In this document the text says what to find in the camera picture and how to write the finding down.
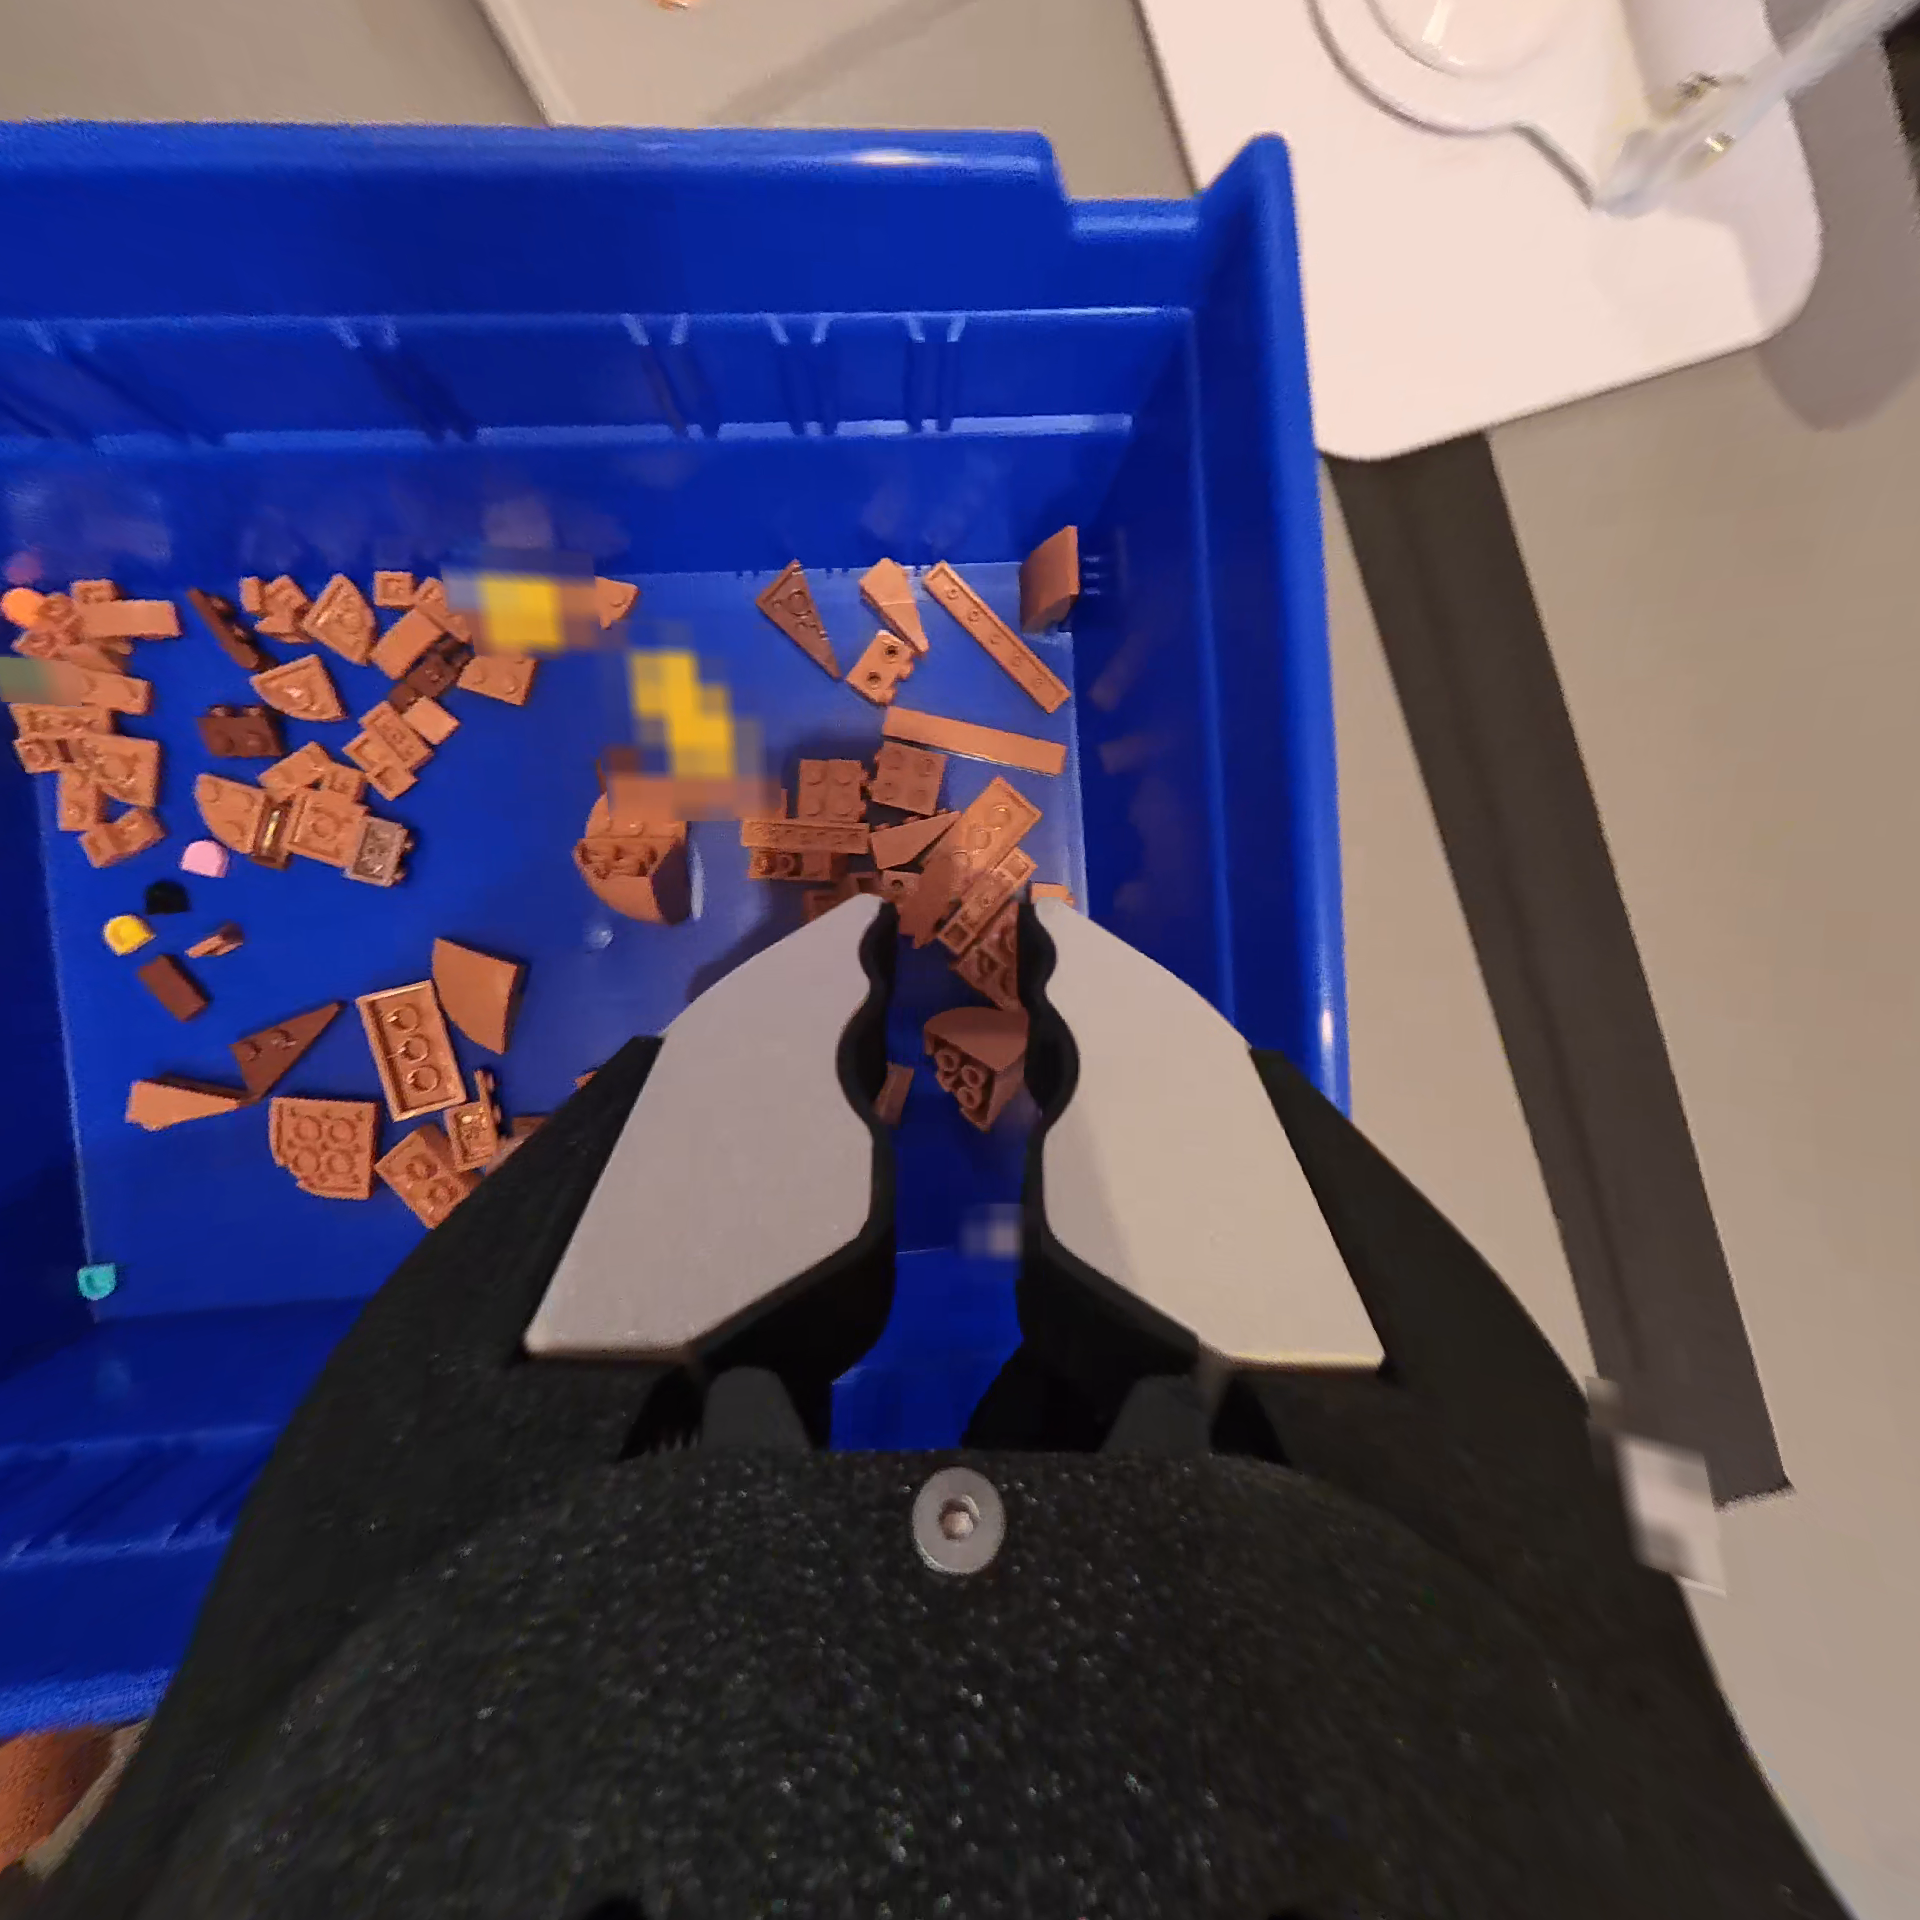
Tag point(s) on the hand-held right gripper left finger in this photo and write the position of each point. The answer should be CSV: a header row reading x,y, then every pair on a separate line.
x,y
720,1171

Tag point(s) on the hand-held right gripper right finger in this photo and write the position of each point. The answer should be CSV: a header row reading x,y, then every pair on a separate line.
x,y
1201,1186

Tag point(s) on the pile of brown lego pieces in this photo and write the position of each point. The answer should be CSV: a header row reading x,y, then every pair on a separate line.
x,y
983,834

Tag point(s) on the blue plastic bin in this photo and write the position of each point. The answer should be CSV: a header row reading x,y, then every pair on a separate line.
x,y
600,241

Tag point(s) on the dark brown lego tile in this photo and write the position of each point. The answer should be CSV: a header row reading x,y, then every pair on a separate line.
x,y
171,988

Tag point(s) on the small pink lego tile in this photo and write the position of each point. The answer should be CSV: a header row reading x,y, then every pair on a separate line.
x,y
203,861

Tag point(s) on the small yellow lego tile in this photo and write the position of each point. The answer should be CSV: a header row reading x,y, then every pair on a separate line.
x,y
129,937

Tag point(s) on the small orange lego piece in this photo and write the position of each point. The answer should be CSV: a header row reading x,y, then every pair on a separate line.
x,y
18,610

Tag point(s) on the brown barrel lego model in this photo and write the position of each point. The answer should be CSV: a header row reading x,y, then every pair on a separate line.
x,y
53,1786

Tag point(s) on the black tape strip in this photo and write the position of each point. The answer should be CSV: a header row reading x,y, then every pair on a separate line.
x,y
1575,932

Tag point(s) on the white stand base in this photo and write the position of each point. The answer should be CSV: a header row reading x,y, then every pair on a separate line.
x,y
1499,301

